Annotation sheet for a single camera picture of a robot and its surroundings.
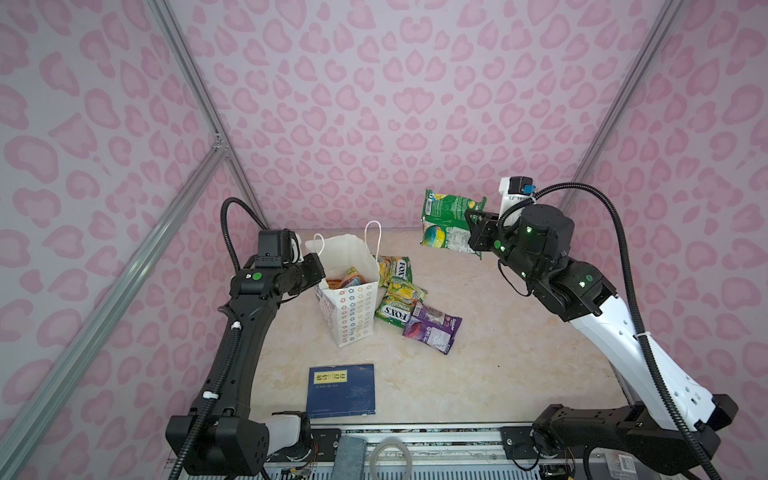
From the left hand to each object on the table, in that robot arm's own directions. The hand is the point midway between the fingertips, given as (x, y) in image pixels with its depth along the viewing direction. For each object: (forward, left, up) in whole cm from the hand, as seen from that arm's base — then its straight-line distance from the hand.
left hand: (325, 263), depth 76 cm
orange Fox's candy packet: (+6, -4, -16) cm, 18 cm away
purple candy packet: (-7, -29, -24) cm, 38 cm away
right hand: (-1, -33, +18) cm, 37 cm away
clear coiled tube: (-36, -15, -23) cm, 45 cm away
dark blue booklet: (-23, -2, -27) cm, 36 cm away
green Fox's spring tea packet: (+3, -18, -25) cm, 31 cm away
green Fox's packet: (+18, -17, -25) cm, 35 cm away
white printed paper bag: (-8, -5, -4) cm, 11 cm away
